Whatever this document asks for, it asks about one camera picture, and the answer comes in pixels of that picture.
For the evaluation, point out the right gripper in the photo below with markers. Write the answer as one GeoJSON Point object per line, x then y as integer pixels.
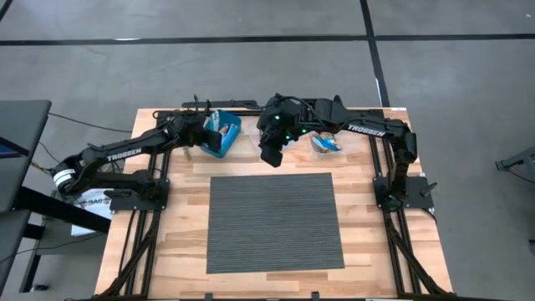
{"type": "Point", "coordinates": [280, 125]}

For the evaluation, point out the grey ribbed mat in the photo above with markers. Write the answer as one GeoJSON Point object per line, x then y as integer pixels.
{"type": "Point", "coordinates": [271, 221]}

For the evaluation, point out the teal plastic container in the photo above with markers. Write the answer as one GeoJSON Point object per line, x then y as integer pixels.
{"type": "Point", "coordinates": [230, 140]}

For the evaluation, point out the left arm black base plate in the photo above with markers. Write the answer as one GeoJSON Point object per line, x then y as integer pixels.
{"type": "Point", "coordinates": [125, 204]}

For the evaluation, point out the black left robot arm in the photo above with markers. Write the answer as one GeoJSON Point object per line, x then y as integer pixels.
{"type": "Point", "coordinates": [125, 152]}

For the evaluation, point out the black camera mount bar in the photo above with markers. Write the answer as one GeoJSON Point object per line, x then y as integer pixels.
{"type": "Point", "coordinates": [234, 103]}

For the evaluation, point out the grey lower desk shelf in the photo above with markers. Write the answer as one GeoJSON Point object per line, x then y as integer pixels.
{"type": "Point", "coordinates": [10, 242]}

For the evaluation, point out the white printed paper sheet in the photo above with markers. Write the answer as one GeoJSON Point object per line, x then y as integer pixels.
{"type": "Point", "coordinates": [90, 209]}

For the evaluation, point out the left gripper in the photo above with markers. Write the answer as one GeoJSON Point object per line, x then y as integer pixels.
{"type": "Point", "coordinates": [190, 129]}

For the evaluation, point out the grey stand base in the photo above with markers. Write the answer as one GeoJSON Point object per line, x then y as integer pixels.
{"type": "Point", "coordinates": [518, 159]}

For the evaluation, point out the silver green granola bar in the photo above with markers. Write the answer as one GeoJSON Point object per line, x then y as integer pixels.
{"type": "Point", "coordinates": [215, 120]}

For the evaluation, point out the blue orange granola bar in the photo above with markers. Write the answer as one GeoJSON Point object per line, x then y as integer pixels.
{"type": "Point", "coordinates": [324, 144]}

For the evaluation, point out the black aluminium table frame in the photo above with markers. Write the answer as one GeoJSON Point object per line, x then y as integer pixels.
{"type": "Point", "coordinates": [158, 113]}

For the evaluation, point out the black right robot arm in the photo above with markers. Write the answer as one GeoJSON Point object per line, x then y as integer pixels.
{"type": "Point", "coordinates": [368, 127]}

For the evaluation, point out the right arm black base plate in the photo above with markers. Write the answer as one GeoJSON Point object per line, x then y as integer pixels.
{"type": "Point", "coordinates": [416, 196]}

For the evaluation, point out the grey desk top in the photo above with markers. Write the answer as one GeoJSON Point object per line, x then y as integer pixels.
{"type": "Point", "coordinates": [21, 146]}

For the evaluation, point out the blue green granola bar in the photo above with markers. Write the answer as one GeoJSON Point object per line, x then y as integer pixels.
{"type": "Point", "coordinates": [225, 130]}

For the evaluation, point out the black desk beam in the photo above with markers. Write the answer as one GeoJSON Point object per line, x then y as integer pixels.
{"type": "Point", "coordinates": [62, 211]}

